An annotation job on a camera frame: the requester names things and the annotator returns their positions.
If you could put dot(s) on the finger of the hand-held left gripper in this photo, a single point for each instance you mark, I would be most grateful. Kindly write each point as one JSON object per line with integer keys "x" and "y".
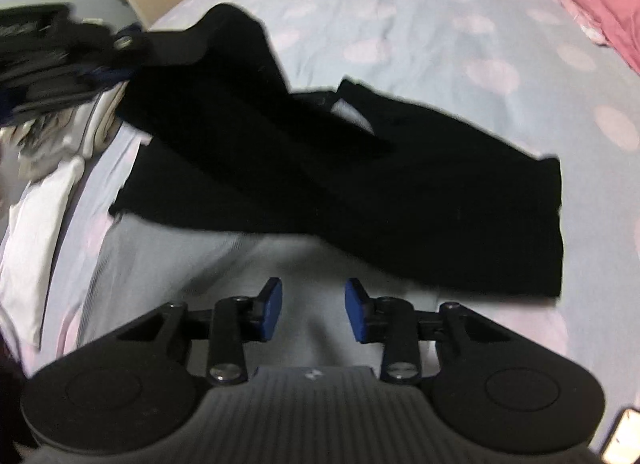
{"x": 125, "y": 47}

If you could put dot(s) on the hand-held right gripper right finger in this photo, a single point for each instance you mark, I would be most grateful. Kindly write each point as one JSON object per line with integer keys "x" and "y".
{"x": 355, "y": 311}

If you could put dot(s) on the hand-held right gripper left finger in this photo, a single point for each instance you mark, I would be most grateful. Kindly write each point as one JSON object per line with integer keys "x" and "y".
{"x": 272, "y": 306}

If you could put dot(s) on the black and grey sweater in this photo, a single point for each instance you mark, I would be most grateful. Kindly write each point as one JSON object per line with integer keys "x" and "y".
{"x": 300, "y": 169}

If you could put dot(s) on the stack of folded clothes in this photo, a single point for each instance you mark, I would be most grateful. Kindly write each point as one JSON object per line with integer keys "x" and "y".
{"x": 60, "y": 139}

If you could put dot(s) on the white folded cloth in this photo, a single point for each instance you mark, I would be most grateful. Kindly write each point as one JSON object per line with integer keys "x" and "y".
{"x": 35, "y": 244}

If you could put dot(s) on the smartphone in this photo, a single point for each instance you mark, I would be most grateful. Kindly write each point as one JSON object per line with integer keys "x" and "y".
{"x": 624, "y": 436}

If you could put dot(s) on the polka dot bed sheet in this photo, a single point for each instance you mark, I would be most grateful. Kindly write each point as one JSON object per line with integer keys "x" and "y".
{"x": 450, "y": 29}

